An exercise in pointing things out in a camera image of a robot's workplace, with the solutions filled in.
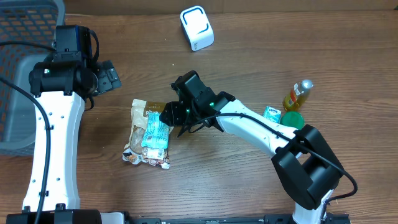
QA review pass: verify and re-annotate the teal wafer packet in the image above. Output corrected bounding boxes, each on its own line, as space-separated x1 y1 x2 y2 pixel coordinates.
141 112 170 149

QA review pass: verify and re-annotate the teal tissue pack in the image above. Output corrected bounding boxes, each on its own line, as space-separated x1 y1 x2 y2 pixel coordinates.
262 106 282 123

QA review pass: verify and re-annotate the brown snack bag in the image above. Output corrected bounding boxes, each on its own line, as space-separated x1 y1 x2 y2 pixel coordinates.
122 99 170 169

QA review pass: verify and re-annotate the green lidded jar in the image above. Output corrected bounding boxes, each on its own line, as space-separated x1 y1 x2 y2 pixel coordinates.
280 111 305 129

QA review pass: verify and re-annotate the yellow dish soap bottle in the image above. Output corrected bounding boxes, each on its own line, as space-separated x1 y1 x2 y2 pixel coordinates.
282 79 313 111

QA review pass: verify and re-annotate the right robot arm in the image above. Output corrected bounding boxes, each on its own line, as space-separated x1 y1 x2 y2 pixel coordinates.
160 70 343 223

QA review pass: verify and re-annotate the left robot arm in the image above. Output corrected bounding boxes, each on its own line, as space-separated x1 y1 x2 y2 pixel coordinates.
6 25 130 224

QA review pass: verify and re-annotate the white barcode scanner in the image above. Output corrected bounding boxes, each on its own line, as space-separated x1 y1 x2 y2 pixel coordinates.
180 6 215 52

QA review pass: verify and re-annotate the grey plastic shopping basket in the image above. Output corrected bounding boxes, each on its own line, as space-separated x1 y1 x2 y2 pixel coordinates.
0 0 67 156

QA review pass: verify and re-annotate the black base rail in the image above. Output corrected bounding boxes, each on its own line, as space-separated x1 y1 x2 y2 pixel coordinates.
124 213 351 224

